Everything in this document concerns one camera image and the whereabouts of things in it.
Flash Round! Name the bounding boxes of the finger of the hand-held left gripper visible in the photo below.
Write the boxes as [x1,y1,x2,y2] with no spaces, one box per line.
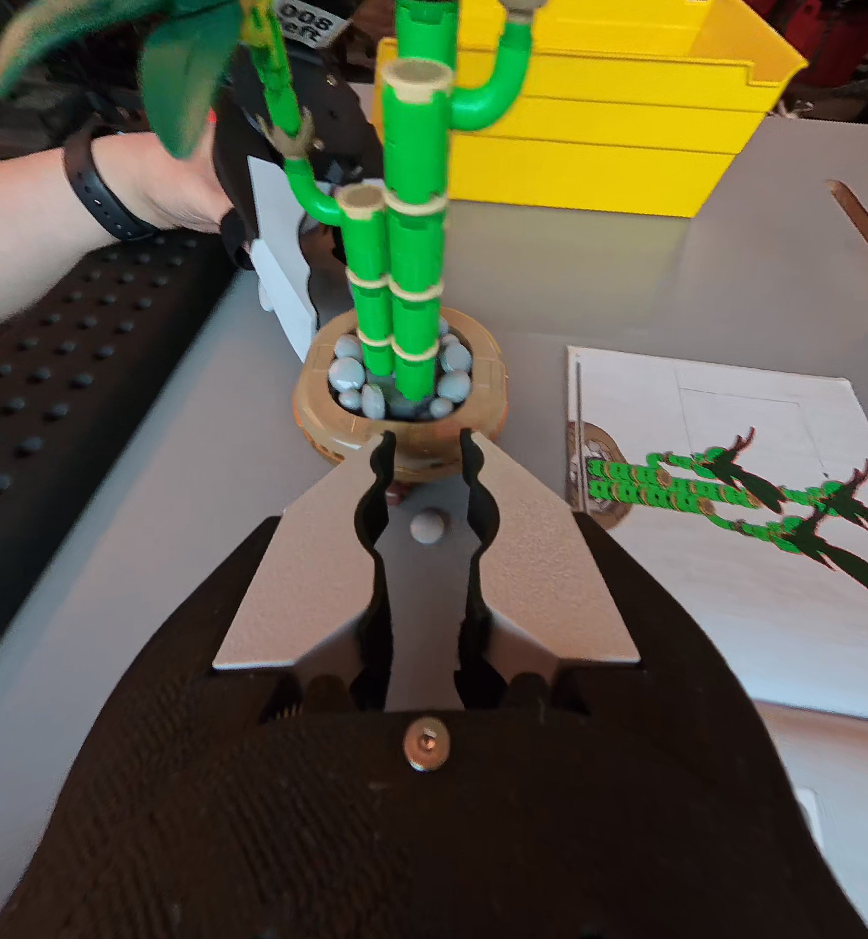
[247,156,320,364]

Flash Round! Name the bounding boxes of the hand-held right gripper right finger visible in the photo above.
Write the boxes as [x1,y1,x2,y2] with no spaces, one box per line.
[457,427,642,714]

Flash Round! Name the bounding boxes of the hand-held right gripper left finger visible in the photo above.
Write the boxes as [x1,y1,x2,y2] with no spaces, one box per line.
[212,430,398,714]

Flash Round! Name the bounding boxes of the green lego bamboo plant model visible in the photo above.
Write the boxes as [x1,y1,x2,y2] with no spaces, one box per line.
[0,0,545,485]

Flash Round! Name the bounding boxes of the lego instruction booklet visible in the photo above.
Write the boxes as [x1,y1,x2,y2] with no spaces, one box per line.
[565,345,868,855]

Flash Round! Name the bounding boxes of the person's left hand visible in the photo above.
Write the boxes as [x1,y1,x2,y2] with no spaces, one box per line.
[92,131,237,236]

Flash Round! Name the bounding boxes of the black wristband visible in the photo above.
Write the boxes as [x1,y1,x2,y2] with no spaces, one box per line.
[63,121,162,243]

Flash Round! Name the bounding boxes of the stacked yellow storage bins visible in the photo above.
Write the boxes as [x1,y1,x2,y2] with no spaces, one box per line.
[375,0,809,219]

